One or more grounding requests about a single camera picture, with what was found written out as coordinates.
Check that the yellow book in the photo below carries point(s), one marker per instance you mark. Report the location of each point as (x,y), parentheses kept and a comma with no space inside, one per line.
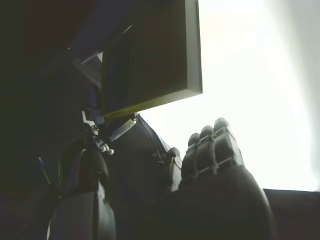
(150,62)

